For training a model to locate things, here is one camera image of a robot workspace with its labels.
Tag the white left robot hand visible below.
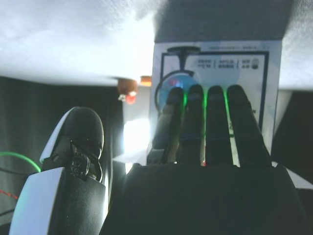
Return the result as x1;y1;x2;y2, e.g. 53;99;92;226
8;84;309;235

